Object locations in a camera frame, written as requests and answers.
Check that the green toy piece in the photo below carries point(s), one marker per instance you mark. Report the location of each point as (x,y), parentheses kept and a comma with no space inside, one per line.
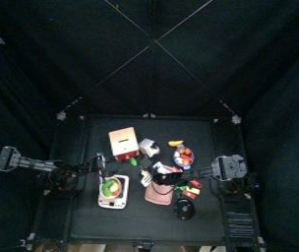
(180,188)

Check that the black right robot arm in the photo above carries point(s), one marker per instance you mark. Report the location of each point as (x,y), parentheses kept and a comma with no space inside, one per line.
(226,168)

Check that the white text label sticker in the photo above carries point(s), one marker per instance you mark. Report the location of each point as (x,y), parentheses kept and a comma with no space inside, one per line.
(239,224)

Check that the small white toy appliance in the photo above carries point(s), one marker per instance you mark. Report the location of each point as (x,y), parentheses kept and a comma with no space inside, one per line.
(148,147)

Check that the pan with green vegetables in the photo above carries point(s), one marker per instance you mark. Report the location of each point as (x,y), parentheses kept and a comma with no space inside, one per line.
(111,188)

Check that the metal frame centre bracket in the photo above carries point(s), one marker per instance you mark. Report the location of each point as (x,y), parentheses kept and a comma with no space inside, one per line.
(148,115)

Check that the yellow toy banana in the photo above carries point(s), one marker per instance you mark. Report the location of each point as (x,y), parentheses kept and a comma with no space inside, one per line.
(175,143)

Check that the black round pan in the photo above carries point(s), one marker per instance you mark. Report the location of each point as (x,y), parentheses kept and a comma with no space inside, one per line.
(184,209)

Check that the red orange toy block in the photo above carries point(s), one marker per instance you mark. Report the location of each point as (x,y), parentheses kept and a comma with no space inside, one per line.
(188,195)

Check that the small black square block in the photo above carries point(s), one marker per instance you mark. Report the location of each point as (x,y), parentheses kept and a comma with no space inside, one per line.
(144,161)

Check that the blue plate with toy food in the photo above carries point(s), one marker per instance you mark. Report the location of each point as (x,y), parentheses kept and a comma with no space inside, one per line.
(183,157)

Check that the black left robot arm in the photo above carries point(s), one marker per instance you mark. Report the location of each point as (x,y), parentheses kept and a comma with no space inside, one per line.
(33,162)

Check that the yellow toy piece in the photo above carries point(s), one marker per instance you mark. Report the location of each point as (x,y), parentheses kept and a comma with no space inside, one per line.
(192,190)

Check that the pink cutting board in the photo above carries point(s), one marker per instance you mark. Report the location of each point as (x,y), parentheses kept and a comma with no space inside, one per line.
(160,196)

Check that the red toy piece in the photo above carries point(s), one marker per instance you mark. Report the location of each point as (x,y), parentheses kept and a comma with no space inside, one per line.
(195,183)

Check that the wooden toy box red base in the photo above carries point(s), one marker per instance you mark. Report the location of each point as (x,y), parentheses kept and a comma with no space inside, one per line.
(123,143)

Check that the small green toy vegetable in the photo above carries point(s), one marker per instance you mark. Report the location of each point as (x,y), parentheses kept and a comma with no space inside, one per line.
(133,161)

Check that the white striped toy piece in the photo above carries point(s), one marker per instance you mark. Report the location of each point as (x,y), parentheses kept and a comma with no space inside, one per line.
(144,178)

